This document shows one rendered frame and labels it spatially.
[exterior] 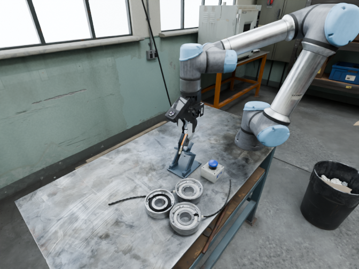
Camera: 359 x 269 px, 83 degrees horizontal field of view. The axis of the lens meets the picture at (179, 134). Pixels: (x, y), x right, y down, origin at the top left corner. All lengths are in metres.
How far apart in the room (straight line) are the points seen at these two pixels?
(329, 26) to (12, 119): 2.06
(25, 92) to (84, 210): 1.39
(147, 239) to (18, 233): 1.44
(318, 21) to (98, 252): 1.01
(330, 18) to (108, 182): 0.97
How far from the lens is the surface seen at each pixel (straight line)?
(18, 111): 2.08
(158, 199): 0.78
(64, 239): 0.80
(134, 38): 2.33
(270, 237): 1.78
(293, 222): 1.93
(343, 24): 0.87
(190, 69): 0.71
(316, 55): 0.88
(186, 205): 0.75
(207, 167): 0.87
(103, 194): 0.88
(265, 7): 4.44
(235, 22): 2.74
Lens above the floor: 1.42
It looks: 32 degrees down
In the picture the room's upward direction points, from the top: straight up
